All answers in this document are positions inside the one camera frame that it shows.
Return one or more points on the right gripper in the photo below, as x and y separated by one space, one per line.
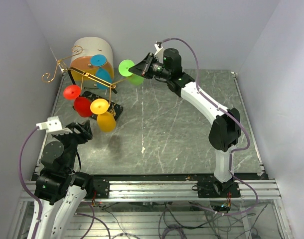
143 68

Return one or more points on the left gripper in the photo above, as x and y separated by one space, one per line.
85 132

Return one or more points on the green wine glass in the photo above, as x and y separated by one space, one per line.
124 67

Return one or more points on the yellow wine glass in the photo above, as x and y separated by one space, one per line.
105 119

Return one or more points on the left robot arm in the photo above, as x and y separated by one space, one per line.
59 189

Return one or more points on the red wine glass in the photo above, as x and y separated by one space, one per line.
81 104

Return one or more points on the blue wine glass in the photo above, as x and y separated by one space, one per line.
101 63

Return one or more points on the cylindrical drum container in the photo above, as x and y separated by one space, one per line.
92 46

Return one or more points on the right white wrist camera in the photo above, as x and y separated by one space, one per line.
158 50

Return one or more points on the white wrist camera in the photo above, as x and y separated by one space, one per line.
158 50
54 126

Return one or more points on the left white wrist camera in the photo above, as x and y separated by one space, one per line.
54 126

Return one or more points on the aluminium frame rail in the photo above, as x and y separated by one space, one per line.
158 191

